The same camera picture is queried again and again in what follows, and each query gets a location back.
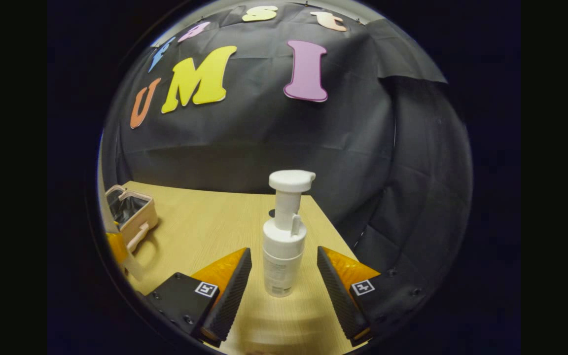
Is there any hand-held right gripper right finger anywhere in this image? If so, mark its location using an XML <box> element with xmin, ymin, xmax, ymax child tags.
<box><xmin>317</xmin><ymin>246</ymin><xmax>427</xmax><ymax>347</ymax></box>

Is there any white pump bottle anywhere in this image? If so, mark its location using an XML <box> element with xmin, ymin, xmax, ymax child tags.
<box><xmin>262</xmin><ymin>170</ymin><xmax>317</xmax><ymax>298</ymax></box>

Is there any pink suitcase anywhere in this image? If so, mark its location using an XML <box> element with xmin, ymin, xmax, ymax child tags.
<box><xmin>105</xmin><ymin>185</ymin><xmax>159</xmax><ymax>253</ymax></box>

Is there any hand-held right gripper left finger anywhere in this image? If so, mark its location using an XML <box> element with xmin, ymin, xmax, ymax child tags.
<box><xmin>143</xmin><ymin>247</ymin><xmax>253</xmax><ymax>348</ymax></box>

